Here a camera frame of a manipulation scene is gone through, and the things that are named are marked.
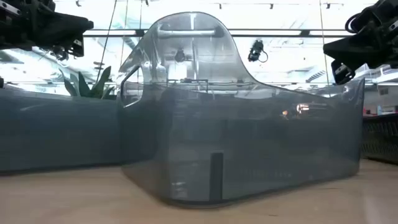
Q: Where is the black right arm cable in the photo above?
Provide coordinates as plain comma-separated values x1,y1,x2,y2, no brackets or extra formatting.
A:
345,12,363,34

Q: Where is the smoky grey plastic basket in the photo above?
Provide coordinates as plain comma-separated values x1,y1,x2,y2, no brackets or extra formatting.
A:
117,11,366,208
0,88,123,175

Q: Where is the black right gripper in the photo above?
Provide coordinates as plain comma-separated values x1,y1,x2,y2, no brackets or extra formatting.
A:
323,0,398,86

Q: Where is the black hanging camera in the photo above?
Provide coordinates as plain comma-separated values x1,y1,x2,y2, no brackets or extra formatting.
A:
248,39,269,63

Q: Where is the black ceiling track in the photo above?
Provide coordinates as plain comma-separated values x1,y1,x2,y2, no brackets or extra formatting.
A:
83,29,354,39

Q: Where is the green potted plant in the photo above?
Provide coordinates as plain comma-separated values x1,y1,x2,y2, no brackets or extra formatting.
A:
58,65,118,101

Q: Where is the black plastic basket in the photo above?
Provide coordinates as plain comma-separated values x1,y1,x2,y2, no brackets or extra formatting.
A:
361,113,398,165

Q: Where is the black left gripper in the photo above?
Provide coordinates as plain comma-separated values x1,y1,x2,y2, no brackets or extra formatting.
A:
0,0,95,58

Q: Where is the thin black hanging cable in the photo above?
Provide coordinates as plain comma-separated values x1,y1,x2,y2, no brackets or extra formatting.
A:
95,0,118,82

